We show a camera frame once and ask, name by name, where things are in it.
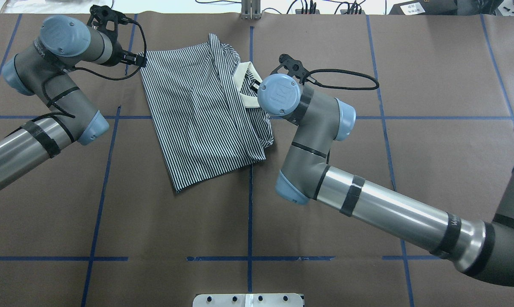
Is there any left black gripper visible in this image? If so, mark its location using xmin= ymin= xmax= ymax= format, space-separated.
xmin=110 ymin=41 xmax=147 ymax=68

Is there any blue white striped polo shirt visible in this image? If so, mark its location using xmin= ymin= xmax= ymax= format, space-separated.
xmin=141 ymin=33 xmax=274 ymax=193

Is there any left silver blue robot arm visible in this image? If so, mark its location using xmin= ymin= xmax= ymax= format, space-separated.
xmin=0 ymin=6 xmax=147 ymax=190

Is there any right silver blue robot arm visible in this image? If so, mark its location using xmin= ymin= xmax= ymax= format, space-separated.
xmin=257 ymin=74 xmax=514 ymax=287

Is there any black power strip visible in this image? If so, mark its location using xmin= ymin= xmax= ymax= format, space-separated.
xmin=292 ymin=6 xmax=366 ymax=15

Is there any black box with label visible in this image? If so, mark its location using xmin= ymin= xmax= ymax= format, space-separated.
xmin=387 ymin=0 xmax=458 ymax=16

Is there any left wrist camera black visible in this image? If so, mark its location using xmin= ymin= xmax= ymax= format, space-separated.
xmin=86 ymin=5 xmax=133 ymax=35

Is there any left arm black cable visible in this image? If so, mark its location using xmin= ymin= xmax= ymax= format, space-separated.
xmin=40 ymin=19 xmax=148 ymax=120

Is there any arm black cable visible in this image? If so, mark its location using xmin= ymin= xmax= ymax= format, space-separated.
xmin=306 ymin=69 xmax=380 ymax=91
xmin=40 ymin=19 xmax=148 ymax=120

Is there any aluminium frame post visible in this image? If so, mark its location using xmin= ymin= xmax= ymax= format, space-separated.
xmin=240 ymin=0 xmax=262 ymax=20

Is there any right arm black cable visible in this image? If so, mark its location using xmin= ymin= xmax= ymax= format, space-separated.
xmin=306 ymin=69 xmax=380 ymax=91

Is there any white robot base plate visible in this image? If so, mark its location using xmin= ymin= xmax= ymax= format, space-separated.
xmin=192 ymin=292 xmax=306 ymax=307

